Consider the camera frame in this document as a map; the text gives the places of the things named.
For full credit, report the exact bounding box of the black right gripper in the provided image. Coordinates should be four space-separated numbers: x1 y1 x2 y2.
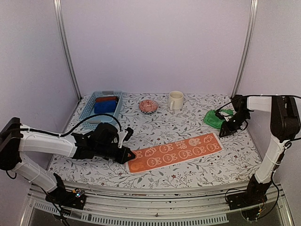
220 111 251 137

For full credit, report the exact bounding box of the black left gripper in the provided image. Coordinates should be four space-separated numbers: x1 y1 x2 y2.
95 144 136 165

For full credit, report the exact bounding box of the green microfibre towel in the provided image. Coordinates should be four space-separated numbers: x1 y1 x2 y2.
203 109 234 129

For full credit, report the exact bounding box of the orange rabbit print towel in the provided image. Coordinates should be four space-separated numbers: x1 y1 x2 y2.
126 133 223 174

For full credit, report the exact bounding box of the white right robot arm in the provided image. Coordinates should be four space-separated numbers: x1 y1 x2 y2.
215 95 301 184

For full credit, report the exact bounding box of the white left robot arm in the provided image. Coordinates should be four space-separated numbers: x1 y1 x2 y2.
0 117 135 204

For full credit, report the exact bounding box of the red patterned small bowl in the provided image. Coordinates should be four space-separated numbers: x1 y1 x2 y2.
139 99 158 114

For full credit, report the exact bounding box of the blue rolled towel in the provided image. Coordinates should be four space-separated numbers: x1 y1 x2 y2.
94 101 117 114

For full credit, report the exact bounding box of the light blue plastic basket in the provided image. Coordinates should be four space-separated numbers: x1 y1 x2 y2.
79 91 123 129

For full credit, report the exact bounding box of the red rolled towel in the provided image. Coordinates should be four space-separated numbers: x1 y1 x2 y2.
95 96 119 103

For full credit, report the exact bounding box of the cream ceramic mug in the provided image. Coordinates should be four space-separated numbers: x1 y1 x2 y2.
168 91 184 111

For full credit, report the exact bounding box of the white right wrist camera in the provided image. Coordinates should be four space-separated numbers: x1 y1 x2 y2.
215 111 233 121

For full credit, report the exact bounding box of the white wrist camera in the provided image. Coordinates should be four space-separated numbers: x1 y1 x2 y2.
215 111 233 121
118 127 134 148

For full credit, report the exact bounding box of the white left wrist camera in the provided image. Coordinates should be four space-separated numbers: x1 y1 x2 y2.
118 127 134 148

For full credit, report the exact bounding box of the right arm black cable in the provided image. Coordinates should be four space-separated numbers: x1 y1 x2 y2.
216 94 301 208

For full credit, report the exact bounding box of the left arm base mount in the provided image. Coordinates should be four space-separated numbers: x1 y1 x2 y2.
45 173 87 210

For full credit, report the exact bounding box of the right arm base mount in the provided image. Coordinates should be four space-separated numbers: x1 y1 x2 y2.
225 175 272 210

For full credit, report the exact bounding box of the aluminium front rail frame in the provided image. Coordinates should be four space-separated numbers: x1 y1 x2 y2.
21 181 294 226

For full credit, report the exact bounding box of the aluminium right corner post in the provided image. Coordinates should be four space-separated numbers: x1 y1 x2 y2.
231 0 259 98

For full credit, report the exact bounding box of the aluminium corner post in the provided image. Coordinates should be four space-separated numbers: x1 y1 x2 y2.
231 0 259 98
53 0 82 101

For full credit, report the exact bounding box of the aluminium left corner post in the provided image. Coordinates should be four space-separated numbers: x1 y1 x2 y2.
53 0 82 101

